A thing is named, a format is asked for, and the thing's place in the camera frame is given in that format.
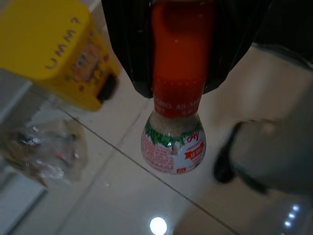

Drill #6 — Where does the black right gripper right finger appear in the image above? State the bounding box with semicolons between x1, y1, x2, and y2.
201;0;272;95

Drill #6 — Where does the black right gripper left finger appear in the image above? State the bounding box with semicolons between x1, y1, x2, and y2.
101;0;157;99

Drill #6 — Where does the orange cap seasoning shaker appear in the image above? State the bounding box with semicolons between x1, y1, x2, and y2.
140;0;216;175

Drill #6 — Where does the yellow printed box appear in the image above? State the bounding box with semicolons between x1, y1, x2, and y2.
0;0;121;113

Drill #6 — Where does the black robot right foot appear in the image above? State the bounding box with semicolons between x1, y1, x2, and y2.
213;122;245;184

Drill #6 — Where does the clear plastic bag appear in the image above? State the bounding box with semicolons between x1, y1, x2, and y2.
0;117;88;185

